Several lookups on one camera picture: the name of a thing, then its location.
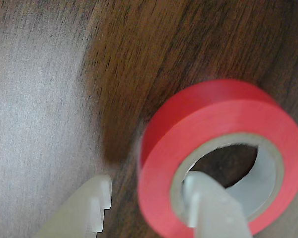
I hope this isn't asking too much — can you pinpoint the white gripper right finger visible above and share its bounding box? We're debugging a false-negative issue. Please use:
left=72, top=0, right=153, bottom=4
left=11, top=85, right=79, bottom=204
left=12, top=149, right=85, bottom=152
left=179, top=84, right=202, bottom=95
left=182, top=171, right=254, bottom=238

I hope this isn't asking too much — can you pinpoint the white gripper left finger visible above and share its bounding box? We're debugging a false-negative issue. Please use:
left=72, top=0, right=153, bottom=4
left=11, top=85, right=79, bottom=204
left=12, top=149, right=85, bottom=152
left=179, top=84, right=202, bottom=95
left=37, top=175, right=113, bottom=238

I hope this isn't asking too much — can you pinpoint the red tape roll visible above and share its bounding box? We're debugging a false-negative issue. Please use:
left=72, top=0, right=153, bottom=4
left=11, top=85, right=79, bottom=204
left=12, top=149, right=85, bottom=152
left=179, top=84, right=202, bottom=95
left=136, top=79, right=298, bottom=238

